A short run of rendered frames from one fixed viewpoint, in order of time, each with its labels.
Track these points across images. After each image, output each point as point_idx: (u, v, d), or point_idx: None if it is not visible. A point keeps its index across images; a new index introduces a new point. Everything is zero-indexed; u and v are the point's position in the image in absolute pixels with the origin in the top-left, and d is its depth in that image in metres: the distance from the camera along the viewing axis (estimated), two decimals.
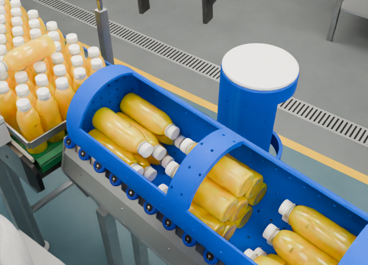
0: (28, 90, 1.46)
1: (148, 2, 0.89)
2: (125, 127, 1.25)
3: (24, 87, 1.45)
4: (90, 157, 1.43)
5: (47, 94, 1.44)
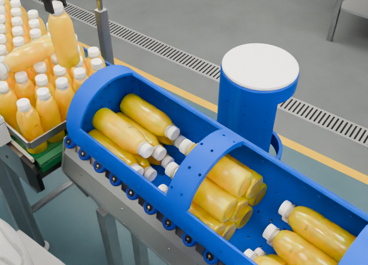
0: (63, 7, 1.28)
1: (63, 2, 1.27)
2: (125, 127, 1.25)
3: (59, 4, 1.27)
4: (90, 157, 1.43)
5: (47, 94, 1.44)
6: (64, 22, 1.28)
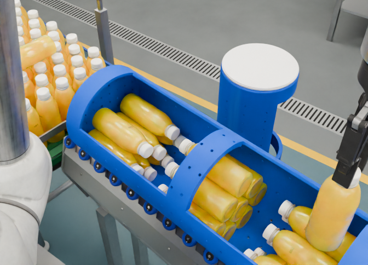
0: (358, 175, 0.76)
1: (361, 167, 0.76)
2: (125, 127, 1.25)
3: (356, 171, 0.76)
4: (90, 157, 1.43)
5: (47, 94, 1.44)
6: (356, 199, 0.77)
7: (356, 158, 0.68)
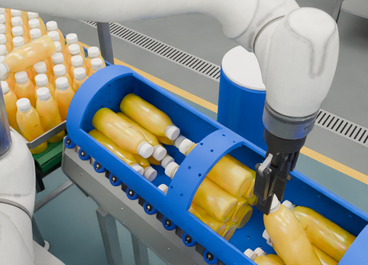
0: (277, 199, 0.96)
1: (280, 197, 0.96)
2: (125, 127, 1.25)
3: None
4: (90, 157, 1.43)
5: (47, 94, 1.44)
6: (285, 217, 0.94)
7: (268, 194, 0.88)
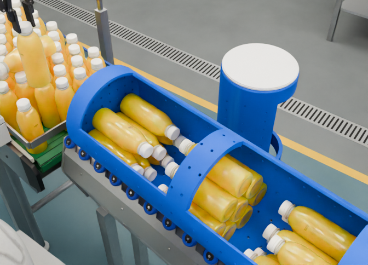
0: (280, 237, 1.03)
1: (32, 22, 1.27)
2: (125, 127, 1.25)
3: (273, 237, 1.04)
4: (90, 157, 1.43)
5: (29, 28, 1.27)
6: (288, 248, 0.99)
7: (7, 8, 1.20)
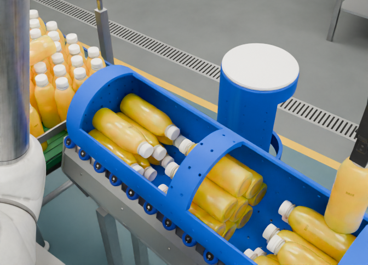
0: (280, 237, 1.03)
1: None
2: (125, 127, 1.25)
3: (273, 237, 1.04)
4: (90, 157, 1.43)
5: None
6: (288, 248, 0.99)
7: None
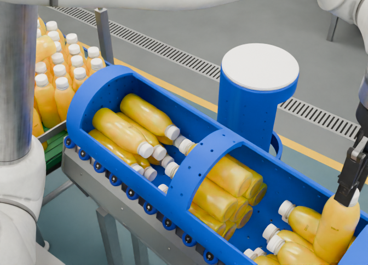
0: (280, 237, 1.03)
1: (360, 188, 0.87)
2: (125, 127, 1.25)
3: (273, 237, 1.04)
4: (90, 157, 1.43)
5: (358, 197, 0.86)
6: (288, 248, 0.99)
7: (355, 182, 0.79)
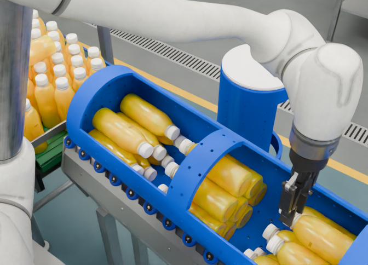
0: (279, 237, 1.03)
1: (300, 211, 1.03)
2: (125, 127, 1.25)
3: (273, 237, 1.04)
4: (90, 157, 1.43)
5: None
6: (288, 248, 0.99)
7: (292, 207, 0.96)
